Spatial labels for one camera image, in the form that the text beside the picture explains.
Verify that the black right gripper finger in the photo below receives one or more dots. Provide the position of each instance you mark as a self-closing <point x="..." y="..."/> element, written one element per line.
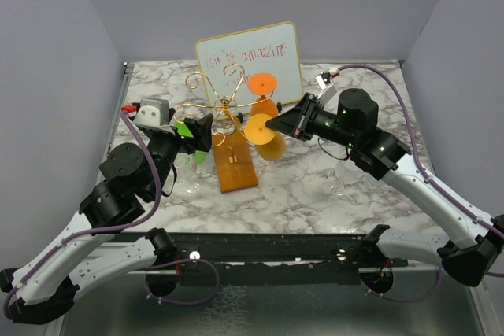
<point x="294" y="132"/>
<point x="298" y="116"/>

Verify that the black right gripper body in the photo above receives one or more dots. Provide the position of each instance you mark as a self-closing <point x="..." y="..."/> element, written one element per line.
<point x="324" y="124"/>

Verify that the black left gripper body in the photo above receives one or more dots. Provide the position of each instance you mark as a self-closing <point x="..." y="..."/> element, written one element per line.
<point x="167" y="147"/>

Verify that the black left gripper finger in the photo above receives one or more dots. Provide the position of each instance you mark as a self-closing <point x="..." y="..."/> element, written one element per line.
<point x="175" y="118"/>
<point x="201" y="134"/>

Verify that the green plastic wine glass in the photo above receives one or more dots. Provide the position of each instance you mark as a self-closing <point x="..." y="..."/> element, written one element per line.
<point x="199" y="155"/>

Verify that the yellow plastic wine glass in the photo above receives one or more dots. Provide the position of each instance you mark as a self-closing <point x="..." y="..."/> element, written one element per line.
<point x="269" y="144"/>

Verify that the orange plastic wine glass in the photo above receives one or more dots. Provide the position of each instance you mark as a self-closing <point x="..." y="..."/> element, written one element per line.
<point x="263" y="85"/>

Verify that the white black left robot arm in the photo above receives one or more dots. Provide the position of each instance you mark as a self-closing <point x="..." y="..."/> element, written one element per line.
<point x="130" y="193"/>

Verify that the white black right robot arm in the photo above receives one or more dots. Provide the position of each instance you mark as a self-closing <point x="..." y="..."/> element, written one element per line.
<point x="468" y="244"/>

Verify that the clear wine glass left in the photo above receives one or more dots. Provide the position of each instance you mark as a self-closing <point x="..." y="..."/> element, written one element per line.
<point x="186" y="167"/>

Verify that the clear wine glass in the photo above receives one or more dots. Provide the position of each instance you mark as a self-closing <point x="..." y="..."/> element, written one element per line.
<point x="346" y="175"/>
<point x="186" y="167"/>

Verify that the wooden rack base board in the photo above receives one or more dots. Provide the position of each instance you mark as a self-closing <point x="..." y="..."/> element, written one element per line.
<point x="235" y="169"/>

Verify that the clear wine glass middle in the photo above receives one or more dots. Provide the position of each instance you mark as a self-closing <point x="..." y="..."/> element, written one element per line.
<point x="346" y="175"/>

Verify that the yellow framed whiteboard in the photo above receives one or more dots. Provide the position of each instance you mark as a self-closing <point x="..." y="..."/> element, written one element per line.
<point x="229" y="61"/>

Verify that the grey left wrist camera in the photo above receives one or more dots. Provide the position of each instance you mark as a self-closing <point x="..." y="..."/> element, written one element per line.
<point x="154" y="115"/>

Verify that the gold wire wine glass rack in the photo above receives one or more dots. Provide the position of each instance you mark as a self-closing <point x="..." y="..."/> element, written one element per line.
<point x="224" y="105"/>

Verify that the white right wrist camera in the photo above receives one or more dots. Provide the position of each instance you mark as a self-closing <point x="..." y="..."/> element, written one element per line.
<point x="325" y="82"/>

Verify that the black mounting rail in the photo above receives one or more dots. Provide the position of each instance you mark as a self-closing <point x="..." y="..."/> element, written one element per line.
<point x="279" y="259"/>

